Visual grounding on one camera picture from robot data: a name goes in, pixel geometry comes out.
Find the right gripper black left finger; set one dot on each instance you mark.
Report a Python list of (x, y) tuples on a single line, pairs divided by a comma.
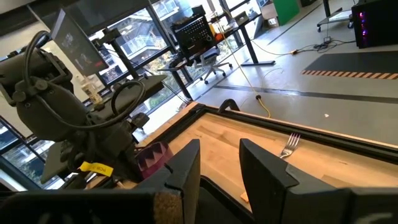
[(183, 174)]

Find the green board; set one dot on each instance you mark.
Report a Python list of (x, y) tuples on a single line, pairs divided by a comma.
[(286, 11)]

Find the black computer tower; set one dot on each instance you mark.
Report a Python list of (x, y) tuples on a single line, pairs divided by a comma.
[(379, 25)]

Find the black tilted monitor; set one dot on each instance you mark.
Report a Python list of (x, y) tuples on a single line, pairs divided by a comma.
[(74, 43)]

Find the white office chair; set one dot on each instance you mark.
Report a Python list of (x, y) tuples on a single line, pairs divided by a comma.
[(211, 60)]

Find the long black desk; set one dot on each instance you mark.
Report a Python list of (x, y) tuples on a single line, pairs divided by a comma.
[(248, 46)]

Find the black striped floor mat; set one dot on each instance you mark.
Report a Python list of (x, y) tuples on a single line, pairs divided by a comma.
[(357, 63)]

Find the black table edge frame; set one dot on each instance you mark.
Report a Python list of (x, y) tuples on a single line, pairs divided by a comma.
[(311, 132)]

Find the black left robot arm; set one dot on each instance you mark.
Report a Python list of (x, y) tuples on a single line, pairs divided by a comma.
[(46, 109)]

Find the black monitor stand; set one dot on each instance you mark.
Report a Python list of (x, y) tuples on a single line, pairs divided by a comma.
[(124, 59)]

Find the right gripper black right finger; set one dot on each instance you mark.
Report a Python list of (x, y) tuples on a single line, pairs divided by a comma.
[(267, 186)]

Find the cardboard box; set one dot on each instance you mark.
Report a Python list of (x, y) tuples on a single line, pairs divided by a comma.
[(269, 14)]

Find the grey wheeled cart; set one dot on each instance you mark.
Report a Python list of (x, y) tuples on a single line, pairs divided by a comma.
[(339, 17)]

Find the black tray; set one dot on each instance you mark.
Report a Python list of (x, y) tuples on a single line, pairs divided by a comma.
[(214, 208)]

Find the purple faceted plastic cup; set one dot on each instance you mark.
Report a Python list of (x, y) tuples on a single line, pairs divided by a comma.
[(152, 158)]

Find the black table clamp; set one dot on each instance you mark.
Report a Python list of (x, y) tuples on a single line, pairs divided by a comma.
[(228, 105)]

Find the clear plastic bottle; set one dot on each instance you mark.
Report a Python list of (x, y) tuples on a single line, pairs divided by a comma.
[(91, 90)]

